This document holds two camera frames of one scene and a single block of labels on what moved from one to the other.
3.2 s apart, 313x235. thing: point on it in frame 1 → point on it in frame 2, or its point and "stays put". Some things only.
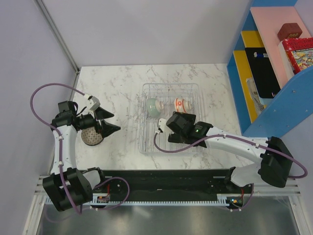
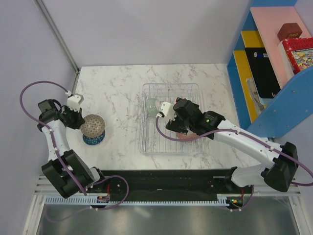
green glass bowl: [151, 108] stays put
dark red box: [289, 31] stays put
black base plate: [222, 182] stays put
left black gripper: [106, 129] → [79, 120]
